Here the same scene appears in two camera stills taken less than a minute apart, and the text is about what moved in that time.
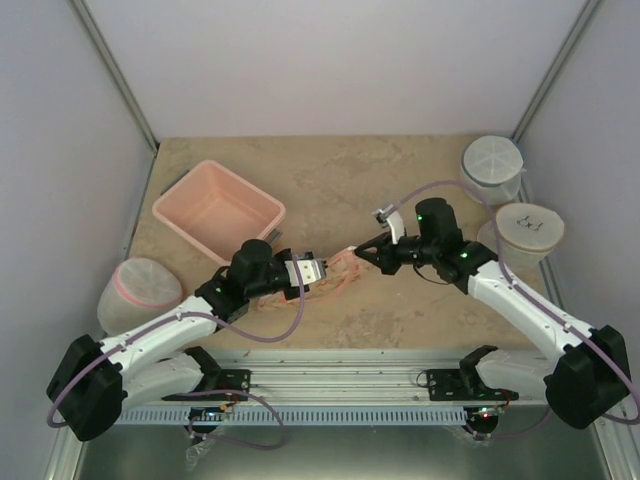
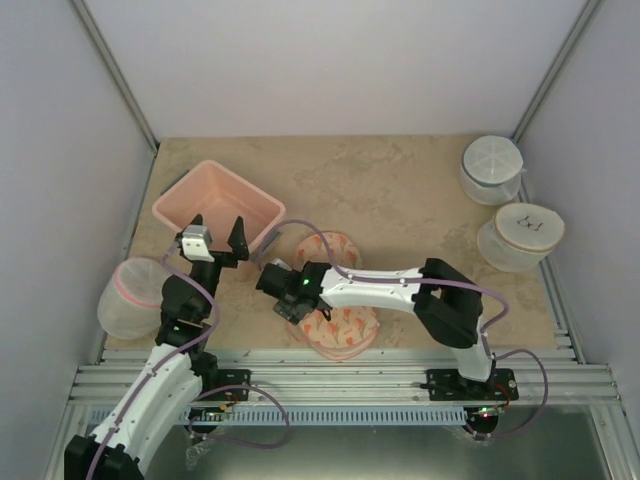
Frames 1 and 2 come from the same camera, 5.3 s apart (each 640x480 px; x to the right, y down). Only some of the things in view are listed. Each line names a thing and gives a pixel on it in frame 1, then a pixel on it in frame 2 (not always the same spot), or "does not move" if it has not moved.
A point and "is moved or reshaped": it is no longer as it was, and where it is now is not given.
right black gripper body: x=406 y=260 to x=288 y=310
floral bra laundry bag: x=341 y=273 is moved or reshaped
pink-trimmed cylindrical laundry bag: x=138 y=289 does not move
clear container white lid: x=492 y=165 does not move
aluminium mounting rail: x=328 y=378 does not move
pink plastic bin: x=217 y=211 does not move
